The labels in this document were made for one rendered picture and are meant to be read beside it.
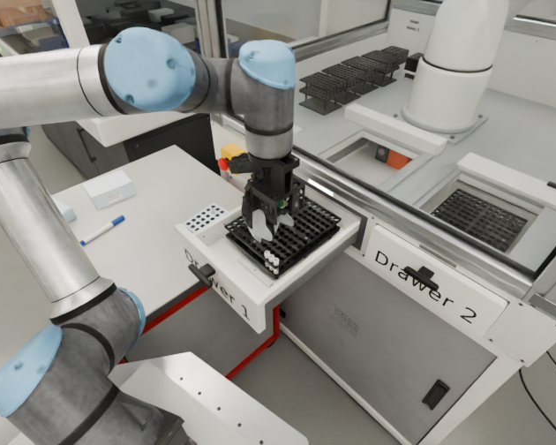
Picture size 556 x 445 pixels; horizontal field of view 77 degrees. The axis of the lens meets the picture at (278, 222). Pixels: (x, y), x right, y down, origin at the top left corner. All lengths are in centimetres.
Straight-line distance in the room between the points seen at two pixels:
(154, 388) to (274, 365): 88
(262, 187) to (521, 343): 57
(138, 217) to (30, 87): 72
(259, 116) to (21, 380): 47
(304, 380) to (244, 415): 86
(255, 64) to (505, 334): 67
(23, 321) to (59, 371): 150
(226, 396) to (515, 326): 57
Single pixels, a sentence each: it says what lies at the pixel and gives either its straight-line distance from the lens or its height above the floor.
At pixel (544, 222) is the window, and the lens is 69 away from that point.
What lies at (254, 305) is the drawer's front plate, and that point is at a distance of 67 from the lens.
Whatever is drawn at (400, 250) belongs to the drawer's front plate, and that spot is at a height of 91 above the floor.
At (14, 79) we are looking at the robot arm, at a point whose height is 133.
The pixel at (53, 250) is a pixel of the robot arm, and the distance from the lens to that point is 69.
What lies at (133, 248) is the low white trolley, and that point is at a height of 76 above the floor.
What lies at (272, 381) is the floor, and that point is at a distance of 159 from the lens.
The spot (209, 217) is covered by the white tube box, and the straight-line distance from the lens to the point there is 102.
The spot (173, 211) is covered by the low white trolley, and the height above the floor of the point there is 76.
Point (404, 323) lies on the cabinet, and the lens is 100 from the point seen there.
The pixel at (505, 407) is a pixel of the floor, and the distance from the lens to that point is 179.
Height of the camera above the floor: 147
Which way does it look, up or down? 43 degrees down
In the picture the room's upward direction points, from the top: straight up
